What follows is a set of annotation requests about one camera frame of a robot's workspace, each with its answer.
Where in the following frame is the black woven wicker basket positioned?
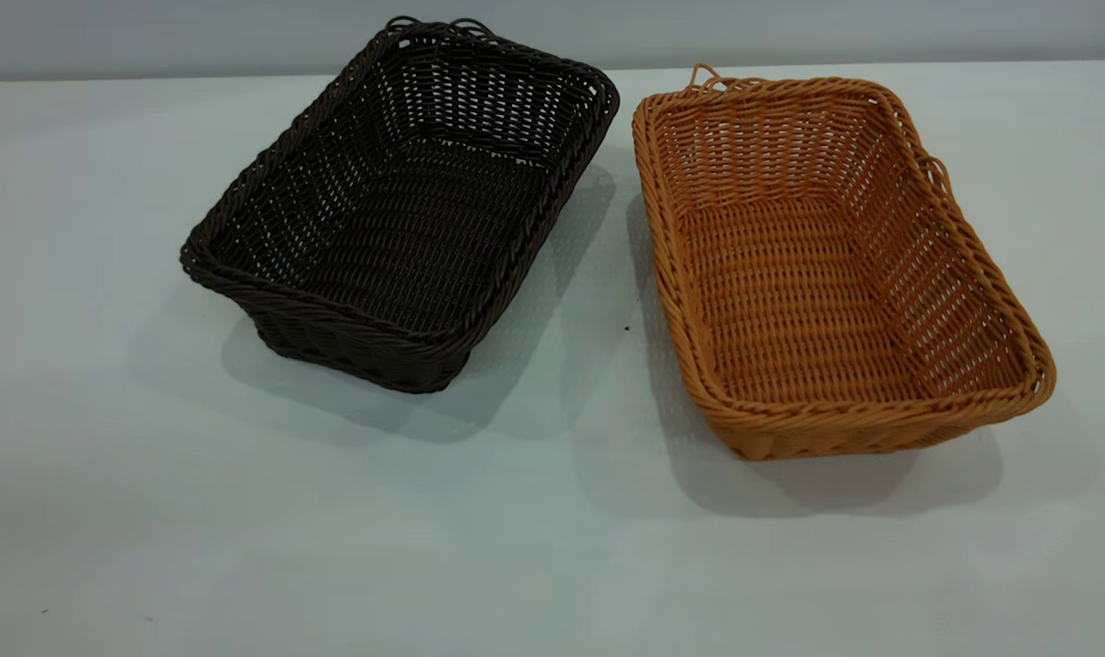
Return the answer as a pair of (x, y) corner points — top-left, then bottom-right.
(180, 16), (620, 394)

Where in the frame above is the orange woven wicker basket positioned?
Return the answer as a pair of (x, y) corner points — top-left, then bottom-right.
(631, 63), (1058, 462)

